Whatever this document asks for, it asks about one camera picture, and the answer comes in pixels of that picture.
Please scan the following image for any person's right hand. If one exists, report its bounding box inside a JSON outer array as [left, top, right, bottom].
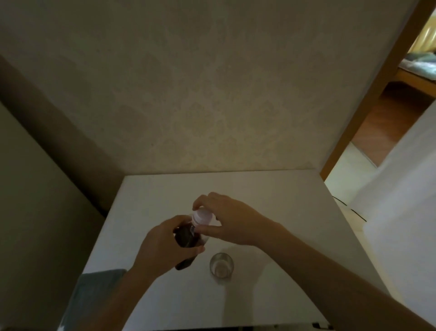
[[192, 192, 280, 247]]

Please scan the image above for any person's left hand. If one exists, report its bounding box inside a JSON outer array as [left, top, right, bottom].
[[132, 216, 206, 277]]

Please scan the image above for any dark brown drink bottle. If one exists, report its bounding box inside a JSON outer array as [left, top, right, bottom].
[[174, 220, 210, 271]]

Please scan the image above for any white bottle cap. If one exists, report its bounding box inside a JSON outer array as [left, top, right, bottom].
[[192, 208, 216, 226]]

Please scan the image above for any person's left forearm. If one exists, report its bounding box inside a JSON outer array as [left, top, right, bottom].
[[76, 265, 161, 331]]

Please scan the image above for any person's right forearm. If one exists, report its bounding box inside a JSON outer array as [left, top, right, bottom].
[[256, 222, 436, 331]]

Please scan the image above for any clear drinking glass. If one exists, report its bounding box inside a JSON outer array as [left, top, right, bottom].
[[209, 253, 235, 285]]

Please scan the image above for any wooden bed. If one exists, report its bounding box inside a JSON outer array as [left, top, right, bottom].
[[392, 65, 436, 99]]

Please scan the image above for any light green blanket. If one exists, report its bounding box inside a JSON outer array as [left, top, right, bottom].
[[401, 52, 436, 82]]

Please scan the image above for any yellow curtain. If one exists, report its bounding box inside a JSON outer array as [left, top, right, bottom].
[[407, 21, 436, 55]]

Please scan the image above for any wooden door frame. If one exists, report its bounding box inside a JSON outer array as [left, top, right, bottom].
[[320, 0, 436, 181]]

